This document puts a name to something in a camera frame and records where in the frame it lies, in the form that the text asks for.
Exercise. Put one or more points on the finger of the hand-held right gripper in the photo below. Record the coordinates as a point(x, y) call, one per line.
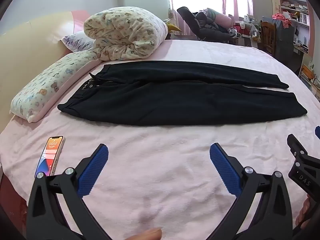
point(317, 132)
point(297, 152)

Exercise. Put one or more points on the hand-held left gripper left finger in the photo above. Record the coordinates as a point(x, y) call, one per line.
point(93, 170)

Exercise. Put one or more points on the dark grey cabinet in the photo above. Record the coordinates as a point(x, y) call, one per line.
point(283, 40)

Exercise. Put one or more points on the bear print pillow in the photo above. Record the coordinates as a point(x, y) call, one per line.
point(47, 85)

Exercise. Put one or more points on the beige bed headboard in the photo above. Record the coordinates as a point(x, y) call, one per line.
point(25, 50)

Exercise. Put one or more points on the yellow plush toy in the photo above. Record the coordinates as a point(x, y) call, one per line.
point(173, 27)

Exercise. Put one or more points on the cluttered desk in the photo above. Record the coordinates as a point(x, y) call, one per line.
point(247, 27)

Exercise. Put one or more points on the purple print pillow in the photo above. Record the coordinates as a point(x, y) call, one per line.
point(77, 41)

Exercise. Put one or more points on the person's left hand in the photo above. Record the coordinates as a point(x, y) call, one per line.
point(147, 235)

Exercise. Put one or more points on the white bookshelf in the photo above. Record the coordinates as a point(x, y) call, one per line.
point(298, 17)

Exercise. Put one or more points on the black office chair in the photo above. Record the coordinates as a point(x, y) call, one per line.
point(187, 20)

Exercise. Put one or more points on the red cloth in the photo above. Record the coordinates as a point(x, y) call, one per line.
point(282, 18)

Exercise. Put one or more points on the folded bear print quilt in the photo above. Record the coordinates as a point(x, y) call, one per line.
point(120, 30)

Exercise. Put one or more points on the wooden chair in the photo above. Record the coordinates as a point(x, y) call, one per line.
point(268, 36)

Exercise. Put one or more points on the pile of dark jackets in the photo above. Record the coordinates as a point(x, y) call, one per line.
point(208, 21)

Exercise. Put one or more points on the pink bed blanket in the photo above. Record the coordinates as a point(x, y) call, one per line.
point(160, 180)

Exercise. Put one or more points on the pink cushion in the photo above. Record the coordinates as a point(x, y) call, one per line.
point(225, 21)

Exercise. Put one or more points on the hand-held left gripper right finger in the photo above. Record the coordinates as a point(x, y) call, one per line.
point(225, 170)

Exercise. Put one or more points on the black pants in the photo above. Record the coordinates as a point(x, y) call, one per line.
point(175, 100)

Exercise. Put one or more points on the person's right hand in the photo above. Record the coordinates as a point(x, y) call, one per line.
point(303, 212)

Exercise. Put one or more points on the smartphone in cream case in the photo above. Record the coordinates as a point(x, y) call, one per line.
point(48, 155)

